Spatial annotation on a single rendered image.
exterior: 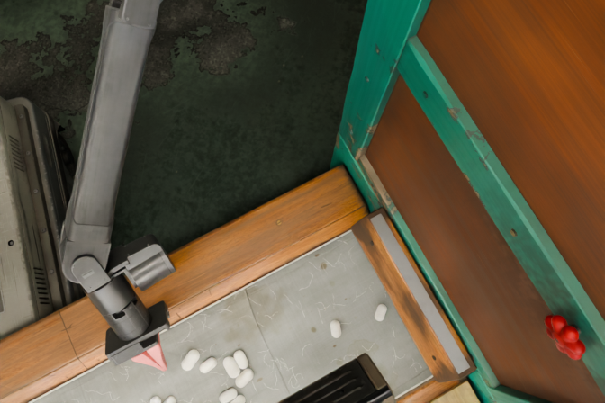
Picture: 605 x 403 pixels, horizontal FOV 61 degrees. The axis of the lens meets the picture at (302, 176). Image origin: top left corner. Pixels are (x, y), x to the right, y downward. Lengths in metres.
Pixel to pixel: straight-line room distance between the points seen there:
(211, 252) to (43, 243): 0.65
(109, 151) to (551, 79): 0.54
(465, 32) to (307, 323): 0.66
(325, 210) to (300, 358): 0.27
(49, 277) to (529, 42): 1.31
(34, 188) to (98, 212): 0.82
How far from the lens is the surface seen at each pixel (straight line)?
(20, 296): 1.41
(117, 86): 0.71
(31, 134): 1.63
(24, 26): 2.25
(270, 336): 0.99
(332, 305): 0.99
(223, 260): 0.97
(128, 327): 0.85
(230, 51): 1.98
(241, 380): 0.98
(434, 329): 0.89
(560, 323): 0.53
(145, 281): 0.82
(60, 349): 1.05
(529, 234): 0.51
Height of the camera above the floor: 1.72
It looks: 75 degrees down
